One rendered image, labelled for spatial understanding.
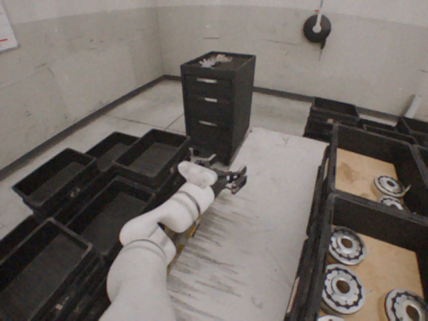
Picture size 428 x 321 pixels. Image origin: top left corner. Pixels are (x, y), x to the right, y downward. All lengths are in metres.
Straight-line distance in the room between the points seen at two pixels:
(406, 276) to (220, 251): 0.49
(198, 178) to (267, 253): 0.35
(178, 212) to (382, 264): 0.50
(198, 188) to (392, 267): 0.51
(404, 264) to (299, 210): 0.35
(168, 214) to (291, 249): 0.43
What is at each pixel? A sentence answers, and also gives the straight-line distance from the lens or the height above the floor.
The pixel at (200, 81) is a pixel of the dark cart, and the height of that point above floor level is 0.78.
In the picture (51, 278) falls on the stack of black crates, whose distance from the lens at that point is 1.06.
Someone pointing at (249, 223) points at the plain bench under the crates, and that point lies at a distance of 0.73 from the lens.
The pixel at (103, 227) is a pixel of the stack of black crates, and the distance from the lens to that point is 1.23.
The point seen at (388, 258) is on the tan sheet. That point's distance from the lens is 0.67.
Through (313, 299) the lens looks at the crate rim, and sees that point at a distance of 0.41.
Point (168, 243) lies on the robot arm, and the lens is 0.39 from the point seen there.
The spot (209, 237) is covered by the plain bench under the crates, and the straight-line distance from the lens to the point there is 0.69.
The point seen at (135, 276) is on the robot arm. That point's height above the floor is 1.12.
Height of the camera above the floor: 1.30
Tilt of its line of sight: 39 degrees down
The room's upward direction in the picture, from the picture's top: straight up
